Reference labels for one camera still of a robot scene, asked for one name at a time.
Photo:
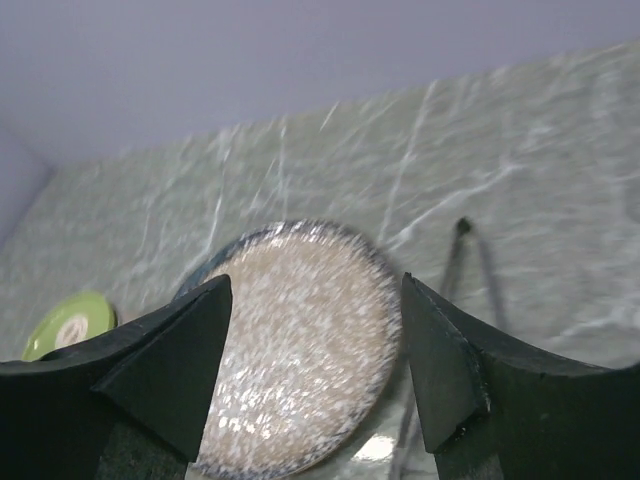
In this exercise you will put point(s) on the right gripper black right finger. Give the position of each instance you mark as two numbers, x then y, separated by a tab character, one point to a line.
494	407

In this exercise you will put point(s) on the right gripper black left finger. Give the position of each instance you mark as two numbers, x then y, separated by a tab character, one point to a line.
128	404

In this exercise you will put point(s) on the green round lid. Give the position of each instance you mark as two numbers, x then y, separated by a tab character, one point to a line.
77	318

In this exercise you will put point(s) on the speckled ceramic plate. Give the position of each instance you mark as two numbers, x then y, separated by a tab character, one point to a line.
314	335

